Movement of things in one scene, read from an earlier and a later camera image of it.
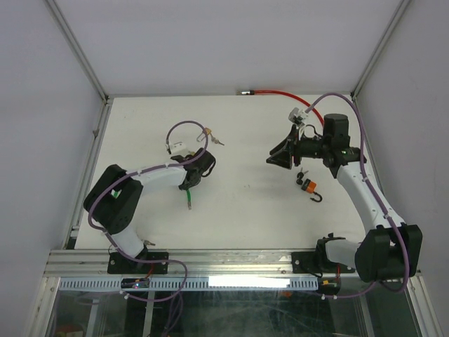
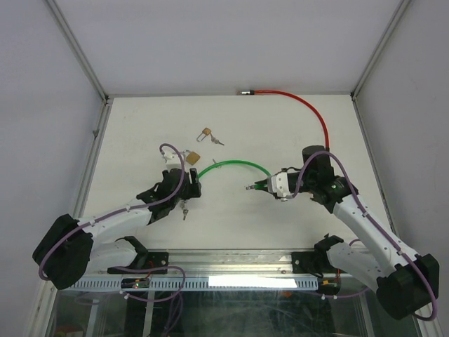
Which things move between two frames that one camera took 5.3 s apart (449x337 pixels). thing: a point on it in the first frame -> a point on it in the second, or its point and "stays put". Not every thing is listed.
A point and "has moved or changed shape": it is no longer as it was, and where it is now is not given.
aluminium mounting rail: [94, 264] stays put
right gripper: [284, 159] -> [264, 182]
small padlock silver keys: [215, 140] stays put
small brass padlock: [208, 131] stays put
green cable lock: [189, 195] has moved or changed shape
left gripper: [184, 187] -> [193, 189]
